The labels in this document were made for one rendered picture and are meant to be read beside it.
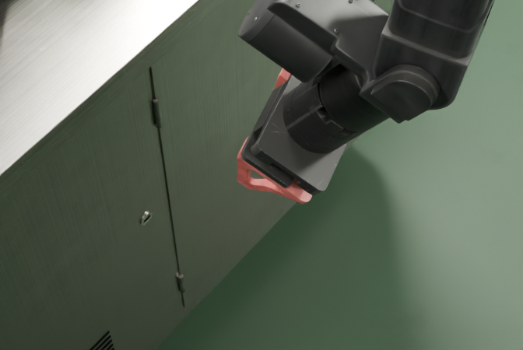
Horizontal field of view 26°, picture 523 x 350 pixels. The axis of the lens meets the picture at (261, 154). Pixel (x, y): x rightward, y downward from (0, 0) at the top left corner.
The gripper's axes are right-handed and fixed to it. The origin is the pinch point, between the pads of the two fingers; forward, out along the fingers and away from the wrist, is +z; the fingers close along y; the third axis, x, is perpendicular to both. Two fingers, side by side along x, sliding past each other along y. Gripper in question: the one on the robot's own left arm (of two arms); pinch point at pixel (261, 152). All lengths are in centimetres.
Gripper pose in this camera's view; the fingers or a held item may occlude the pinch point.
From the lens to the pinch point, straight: 95.5
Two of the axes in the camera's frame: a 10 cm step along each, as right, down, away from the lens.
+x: 8.0, 5.5, 2.4
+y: -4.0, 7.8, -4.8
